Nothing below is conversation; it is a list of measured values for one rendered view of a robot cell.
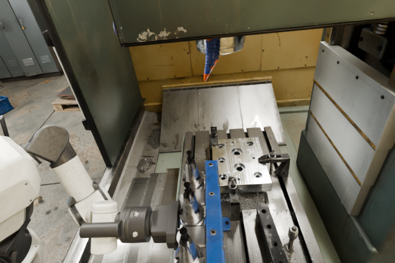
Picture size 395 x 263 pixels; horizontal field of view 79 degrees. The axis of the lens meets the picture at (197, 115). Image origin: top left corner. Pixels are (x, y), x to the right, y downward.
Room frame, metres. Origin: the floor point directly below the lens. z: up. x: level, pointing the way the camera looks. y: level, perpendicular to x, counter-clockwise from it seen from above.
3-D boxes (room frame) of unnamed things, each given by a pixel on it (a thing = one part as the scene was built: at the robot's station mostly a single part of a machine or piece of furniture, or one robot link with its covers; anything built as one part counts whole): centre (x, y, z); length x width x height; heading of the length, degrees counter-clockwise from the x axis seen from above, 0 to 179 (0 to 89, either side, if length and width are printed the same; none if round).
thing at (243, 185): (0.78, -0.16, 0.97); 0.29 x 0.23 x 0.05; 175
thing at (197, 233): (0.32, 0.05, 1.21); 0.07 x 0.05 x 0.01; 85
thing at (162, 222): (0.38, 0.14, 1.19); 0.13 x 0.12 x 0.10; 175
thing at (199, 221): (0.37, 0.04, 1.22); 0.06 x 0.06 x 0.03
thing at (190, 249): (0.26, 0.05, 1.26); 0.04 x 0.04 x 0.07
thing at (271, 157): (0.75, -0.31, 0.97); 0.13 x 0.03 x 0.15; 85
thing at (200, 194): (0.43, 0.04, 1.21); 0.07 x 0.05 x 0.01; 85
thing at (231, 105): (1.43, -0.15, 0.75); 0.89 x 0.67 x 0.26; 85
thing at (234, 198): (0.61, -0.10, 0.97); 0.13 x 0.03 x 0.15; 175
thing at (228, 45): (0.77, -0.10, 1.57); 0.16 x 0.16 x 0.12
